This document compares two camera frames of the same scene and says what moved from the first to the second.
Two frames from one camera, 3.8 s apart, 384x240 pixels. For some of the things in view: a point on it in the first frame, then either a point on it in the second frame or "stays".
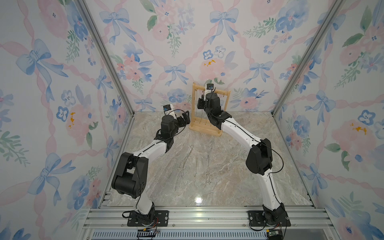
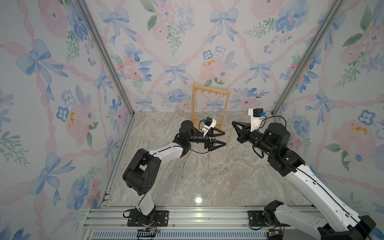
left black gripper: [186, 120] → [208, 145]
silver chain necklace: [181, 165] stays
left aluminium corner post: [107, 55] stays
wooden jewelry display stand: [201, 125] stays
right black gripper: [202, 101] → [243, 133]
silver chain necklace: [207, 178] stays
